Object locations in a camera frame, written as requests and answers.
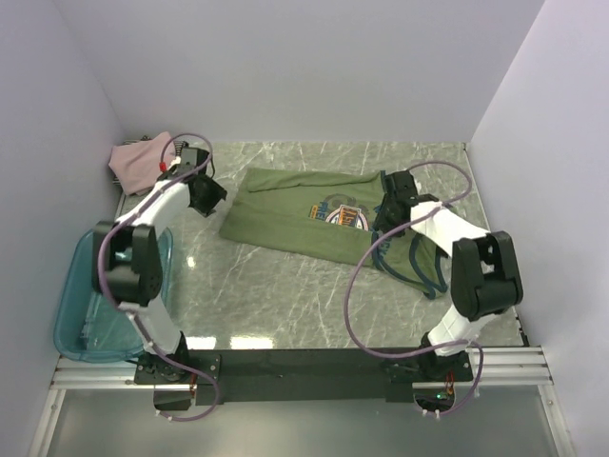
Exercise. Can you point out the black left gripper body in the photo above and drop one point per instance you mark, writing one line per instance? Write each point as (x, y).
(212, 194)

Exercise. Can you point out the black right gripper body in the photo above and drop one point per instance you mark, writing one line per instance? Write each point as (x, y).
(384, 219)

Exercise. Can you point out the green graphic tank top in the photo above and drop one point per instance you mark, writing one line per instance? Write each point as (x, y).
(320, 214)

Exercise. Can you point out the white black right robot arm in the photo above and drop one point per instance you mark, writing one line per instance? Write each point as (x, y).
(442, 252)

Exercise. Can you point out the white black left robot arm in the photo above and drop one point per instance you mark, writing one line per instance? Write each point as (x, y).
(127, 267)

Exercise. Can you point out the folded pink tank top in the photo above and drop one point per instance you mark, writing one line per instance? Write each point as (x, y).
(159, 149)

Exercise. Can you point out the folded striped tank top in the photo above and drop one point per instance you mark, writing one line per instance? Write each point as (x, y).
(127, 143)

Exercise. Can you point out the teal plastic bin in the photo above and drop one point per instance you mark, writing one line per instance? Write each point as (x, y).
(87, 327)

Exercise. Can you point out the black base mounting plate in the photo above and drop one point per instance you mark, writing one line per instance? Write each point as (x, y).
(258, 375)

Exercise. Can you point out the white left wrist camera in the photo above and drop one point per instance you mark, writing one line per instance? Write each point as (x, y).
(171, 164)

